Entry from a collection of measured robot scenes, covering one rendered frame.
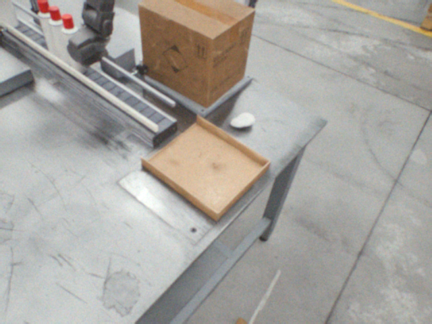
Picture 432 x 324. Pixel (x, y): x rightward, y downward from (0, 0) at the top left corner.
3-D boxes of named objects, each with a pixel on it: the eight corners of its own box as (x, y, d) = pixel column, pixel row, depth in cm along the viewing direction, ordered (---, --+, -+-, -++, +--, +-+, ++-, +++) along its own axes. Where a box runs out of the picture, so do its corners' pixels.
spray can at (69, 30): (69, 71, 132) (54, 15, 117) (81, 65, 135) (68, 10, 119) (78, 77, 130) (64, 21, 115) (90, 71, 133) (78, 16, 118)
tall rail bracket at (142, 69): (129, 103, 131) (124, 63, 118) (144, 94, 135) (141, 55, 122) (136, 108, 130) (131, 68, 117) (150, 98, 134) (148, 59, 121)
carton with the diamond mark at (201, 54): (143, 73, 139) (137, 3, 119) (183, 47, 153) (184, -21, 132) (207, 109, 129) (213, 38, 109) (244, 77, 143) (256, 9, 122)
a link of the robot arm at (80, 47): (113, 19, 106) (91, 3, 108) (82, 36, 100) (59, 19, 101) (115, 52, 116) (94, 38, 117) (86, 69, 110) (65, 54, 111)
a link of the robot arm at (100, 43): (115, 38, 113) (102, 21, 112) (98, 48, 109) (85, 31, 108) (108, 48, 118) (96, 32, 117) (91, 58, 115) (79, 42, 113)
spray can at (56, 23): (57, 62, 135) (41, 7, 119) (69, 57, 138) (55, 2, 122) (66, 69, 133) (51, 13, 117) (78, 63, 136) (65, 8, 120)
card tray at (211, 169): (140, 165, 114) (140, 156, 111) (196, 123, 127) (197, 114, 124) (216, 221, 103) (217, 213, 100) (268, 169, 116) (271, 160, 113)
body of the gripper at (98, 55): (69, 50, 118) (75, 39, 112) (96, 38, 124) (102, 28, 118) (82, 68, 119) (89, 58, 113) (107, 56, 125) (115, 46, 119)
